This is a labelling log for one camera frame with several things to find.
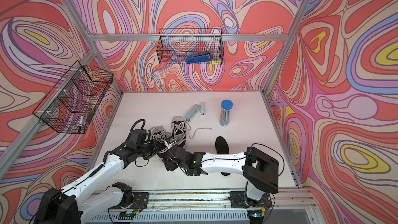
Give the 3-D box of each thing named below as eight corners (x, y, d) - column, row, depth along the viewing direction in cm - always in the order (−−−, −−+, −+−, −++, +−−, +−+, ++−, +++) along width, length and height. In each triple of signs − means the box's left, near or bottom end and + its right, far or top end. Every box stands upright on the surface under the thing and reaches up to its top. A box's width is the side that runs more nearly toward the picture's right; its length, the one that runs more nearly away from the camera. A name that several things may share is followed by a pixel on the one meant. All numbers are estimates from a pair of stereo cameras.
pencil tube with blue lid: (219, 127, 102) (222, 107, 87) (218, 118, 106) (221, 99, 91) (229, 127, 102) (234, 107, 87) (227, 118, 106) (232, 99, 91)
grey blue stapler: (187, 124, 102) (187, 121, 100) (180, 115, 107) (180, 112, 105) (210, 111, 109) (210, 109, 106) (202, 104, 114) (202, 101, 111)
